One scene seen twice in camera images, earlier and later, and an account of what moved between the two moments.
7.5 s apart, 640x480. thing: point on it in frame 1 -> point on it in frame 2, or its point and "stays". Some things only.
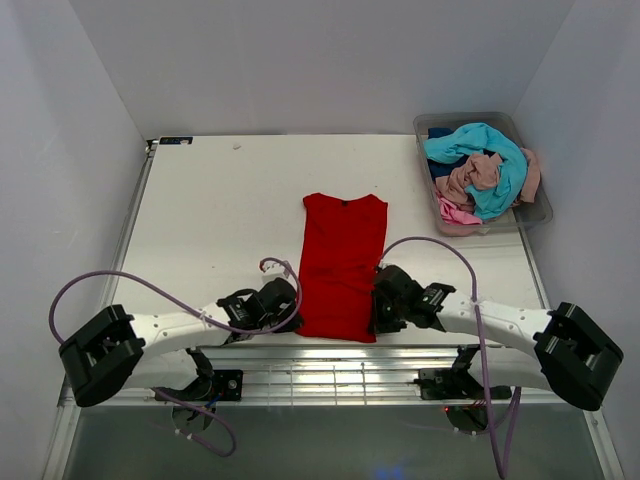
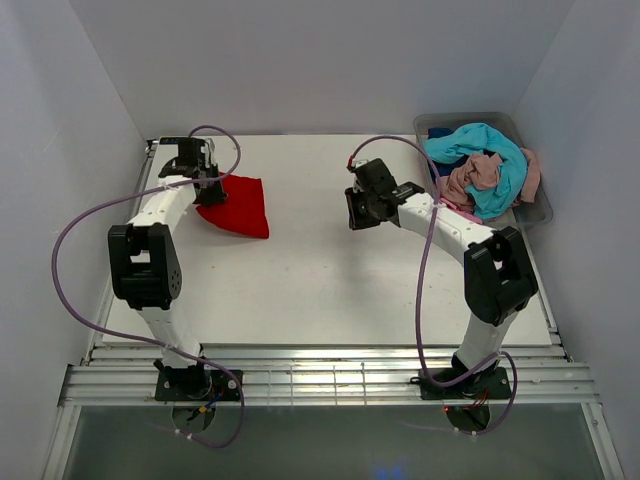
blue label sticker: [175, 140] stays
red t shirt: [343, 244] -> [244, 211]
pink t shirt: [450, 213] stays
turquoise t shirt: [480, 139] stays
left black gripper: [294, 323] -> [218, 197]
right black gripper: [377, 323] -> [355, 220]
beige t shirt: [481, 171] stays
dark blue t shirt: [439, 169] stays
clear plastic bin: [482, 175] stays
